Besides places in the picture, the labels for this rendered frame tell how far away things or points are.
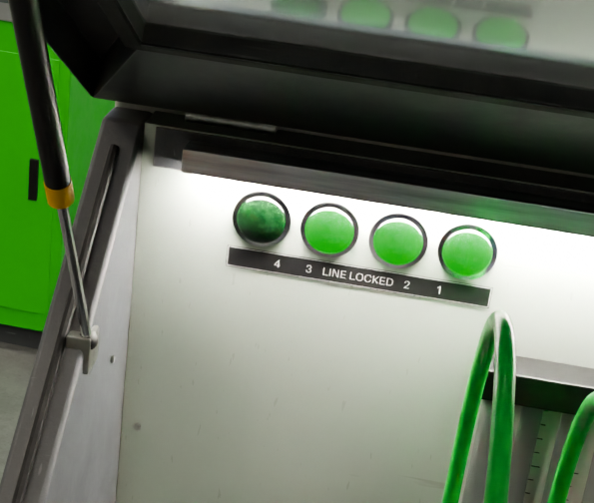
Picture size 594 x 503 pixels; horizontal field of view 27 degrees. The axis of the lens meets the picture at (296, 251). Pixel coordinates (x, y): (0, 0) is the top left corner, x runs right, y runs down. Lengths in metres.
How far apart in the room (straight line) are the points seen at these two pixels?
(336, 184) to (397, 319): 0.15
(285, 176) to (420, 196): 0.11
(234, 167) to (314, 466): 0.31
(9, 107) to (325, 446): 2.41
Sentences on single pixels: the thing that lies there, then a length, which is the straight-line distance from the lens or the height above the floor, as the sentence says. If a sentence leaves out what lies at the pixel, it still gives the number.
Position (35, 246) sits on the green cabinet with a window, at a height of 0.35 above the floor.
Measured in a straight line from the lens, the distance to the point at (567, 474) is 1.03.
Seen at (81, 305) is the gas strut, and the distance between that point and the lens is 0.97.
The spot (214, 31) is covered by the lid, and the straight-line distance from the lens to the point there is 0.91.
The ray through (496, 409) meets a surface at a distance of 0.79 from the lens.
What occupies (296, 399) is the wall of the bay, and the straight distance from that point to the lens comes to 1.16.
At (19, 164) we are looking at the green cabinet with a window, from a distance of 3.52.
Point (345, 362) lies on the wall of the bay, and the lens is 1.14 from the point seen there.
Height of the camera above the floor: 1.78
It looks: 23 degrees down
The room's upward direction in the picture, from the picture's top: 7 degrees clockwise
